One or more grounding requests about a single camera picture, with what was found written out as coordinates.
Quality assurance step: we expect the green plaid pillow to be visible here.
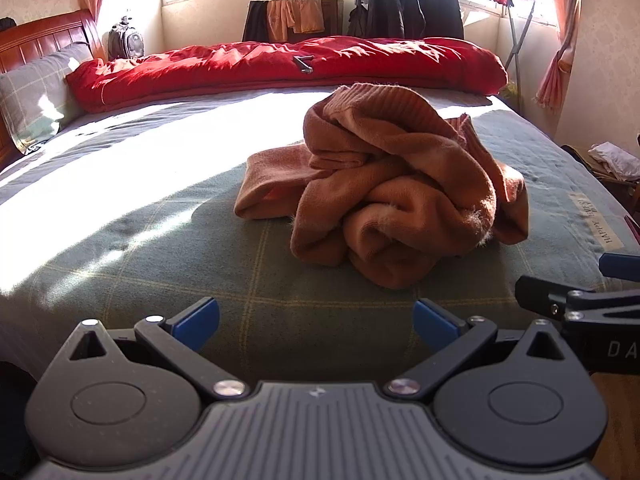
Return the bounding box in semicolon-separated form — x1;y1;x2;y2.
0;42;93;156

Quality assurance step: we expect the orange knit sweater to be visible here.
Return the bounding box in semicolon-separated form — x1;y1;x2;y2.
234;82;531;290

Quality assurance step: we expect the orange hanging garment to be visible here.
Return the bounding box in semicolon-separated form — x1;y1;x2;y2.
266;0;327;41

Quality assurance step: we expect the black jacket with round patch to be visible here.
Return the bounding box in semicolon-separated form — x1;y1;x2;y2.
366;0;406;39

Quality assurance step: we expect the white folded cloth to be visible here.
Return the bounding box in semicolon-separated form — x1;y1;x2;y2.
587;142;640;182

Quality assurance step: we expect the orange curtain beside drying rack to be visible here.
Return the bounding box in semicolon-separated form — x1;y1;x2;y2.
535;0;583;121

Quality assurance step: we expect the wooden headboard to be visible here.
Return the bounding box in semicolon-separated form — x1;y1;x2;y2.
0;10;103;171

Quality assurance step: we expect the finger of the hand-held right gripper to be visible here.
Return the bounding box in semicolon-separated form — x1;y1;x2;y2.
515;275;640;322
599;253;640;281

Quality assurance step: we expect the red quilt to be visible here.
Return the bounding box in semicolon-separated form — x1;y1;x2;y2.
65;37;508;113

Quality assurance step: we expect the grey backpack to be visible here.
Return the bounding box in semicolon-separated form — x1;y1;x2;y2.
107;10;146;61

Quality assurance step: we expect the bed with green plaid sheet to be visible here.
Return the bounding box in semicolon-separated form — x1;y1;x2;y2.
0;85;640;391

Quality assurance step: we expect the black hanging garment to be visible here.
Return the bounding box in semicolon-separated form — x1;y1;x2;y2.
244;0;271;43

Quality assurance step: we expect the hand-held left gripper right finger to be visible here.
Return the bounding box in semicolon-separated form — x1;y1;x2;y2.
384;298;576;401

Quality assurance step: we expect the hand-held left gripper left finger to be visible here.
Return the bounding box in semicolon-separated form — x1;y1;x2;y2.
67;296;251;401

